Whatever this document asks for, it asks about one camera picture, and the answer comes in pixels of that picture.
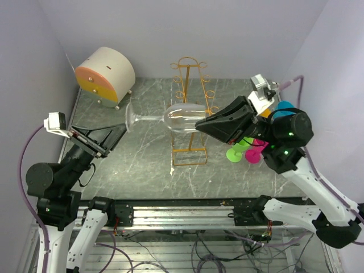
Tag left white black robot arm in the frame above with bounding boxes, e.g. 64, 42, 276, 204
26, 123, 127, 272

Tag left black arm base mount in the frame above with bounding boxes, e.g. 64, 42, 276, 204
109, 202, 134, 227

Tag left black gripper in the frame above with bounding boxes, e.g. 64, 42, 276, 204
60, 121, 127, 188

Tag white semicircular drawer cabinet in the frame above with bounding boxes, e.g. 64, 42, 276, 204
75, 47, 136, 110

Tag orange plastic wine glass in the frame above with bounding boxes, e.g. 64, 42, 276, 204
260, 109, 271, 118

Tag green plastic wine glass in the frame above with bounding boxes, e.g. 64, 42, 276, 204
226, 137, 254, 163

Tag clear wine glass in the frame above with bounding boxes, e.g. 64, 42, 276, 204
125, 102, 207, 133

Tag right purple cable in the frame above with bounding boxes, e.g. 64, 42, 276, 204
277, 75, 364, 246

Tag pink plastic wine glass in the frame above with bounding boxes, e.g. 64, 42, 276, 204
245, 139, 268, 164

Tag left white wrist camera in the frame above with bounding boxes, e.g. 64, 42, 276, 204
43, 112, 71, 139

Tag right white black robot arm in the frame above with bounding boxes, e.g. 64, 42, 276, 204
195, 96, 363, 249

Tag tangled cables under frame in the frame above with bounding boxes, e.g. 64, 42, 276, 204
85, 224, 336, 273

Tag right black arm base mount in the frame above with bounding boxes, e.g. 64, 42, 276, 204
227, 195, 272, 226

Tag purple cable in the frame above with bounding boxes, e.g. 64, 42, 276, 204
17, 125, 51, 273
277, 75, 364, 246

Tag gold wire wine glass rack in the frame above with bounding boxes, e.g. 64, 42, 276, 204
171, 56, 220, 167

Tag blue plastic wine glass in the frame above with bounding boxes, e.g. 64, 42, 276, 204
272, 101, 295, 119

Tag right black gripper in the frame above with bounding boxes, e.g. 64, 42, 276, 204
196, 94, 279, 145

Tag aluminium rail frame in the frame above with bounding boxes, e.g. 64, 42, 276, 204
28, 203, 342, 273

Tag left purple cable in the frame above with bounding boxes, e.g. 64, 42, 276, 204
17, 125, 51, 273

